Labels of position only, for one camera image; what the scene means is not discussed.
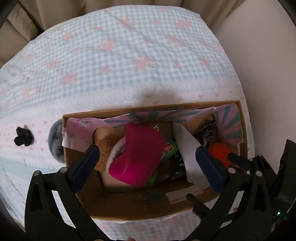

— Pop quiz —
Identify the black white patterned scrunchie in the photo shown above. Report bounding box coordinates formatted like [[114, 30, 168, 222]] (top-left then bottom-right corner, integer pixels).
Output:
[[171, 120, 219, 181]]

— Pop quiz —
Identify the pink zip pouch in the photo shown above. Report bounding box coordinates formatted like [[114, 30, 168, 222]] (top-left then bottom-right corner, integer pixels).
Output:
[[109, 122, 166, 187]]

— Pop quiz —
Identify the checkered floral bed sheet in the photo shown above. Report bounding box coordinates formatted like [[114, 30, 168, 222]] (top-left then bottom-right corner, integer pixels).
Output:
[[0, 5, 255, 241]]

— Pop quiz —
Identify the orange pompom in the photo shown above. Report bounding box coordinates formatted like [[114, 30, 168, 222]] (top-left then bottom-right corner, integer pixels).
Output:
[[208, 143, 234, 166]]

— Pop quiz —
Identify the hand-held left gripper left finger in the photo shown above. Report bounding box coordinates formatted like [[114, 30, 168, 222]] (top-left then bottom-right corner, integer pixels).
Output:
[[24, 144, 109, 241]]

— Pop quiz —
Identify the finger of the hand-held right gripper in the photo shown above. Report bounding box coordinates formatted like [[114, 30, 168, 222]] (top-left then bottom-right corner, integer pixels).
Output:
[[227, 152, 278, 186], [186, 194, 211, 219]]

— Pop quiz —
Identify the beige curtain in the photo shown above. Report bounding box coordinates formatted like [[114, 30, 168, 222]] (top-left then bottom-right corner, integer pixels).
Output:
[[0, 0, 97, 67]]

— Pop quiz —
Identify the brown plush insole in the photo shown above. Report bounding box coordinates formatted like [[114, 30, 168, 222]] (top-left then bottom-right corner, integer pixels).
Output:
[[94, 133, 127, 172]]

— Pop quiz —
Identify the grey rolled sock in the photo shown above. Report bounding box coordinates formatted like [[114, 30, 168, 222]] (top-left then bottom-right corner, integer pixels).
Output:
[[48, 120, 67, 164]]

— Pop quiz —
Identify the white paper sheet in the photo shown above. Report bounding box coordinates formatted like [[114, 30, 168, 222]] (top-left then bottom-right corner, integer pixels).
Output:
[[173, 122, 210, 190]]

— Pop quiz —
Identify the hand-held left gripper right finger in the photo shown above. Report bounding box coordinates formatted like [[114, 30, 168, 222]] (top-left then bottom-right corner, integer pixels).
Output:
[[185, 146, 272, 241]]

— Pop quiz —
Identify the cardboard box with pink lining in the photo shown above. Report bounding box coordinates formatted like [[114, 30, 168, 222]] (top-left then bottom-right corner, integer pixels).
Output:
[[62, 100, 252, 221]]

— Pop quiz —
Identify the green snack packet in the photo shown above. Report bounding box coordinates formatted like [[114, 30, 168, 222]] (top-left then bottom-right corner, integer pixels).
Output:
[[147, 138, 179, 187]]

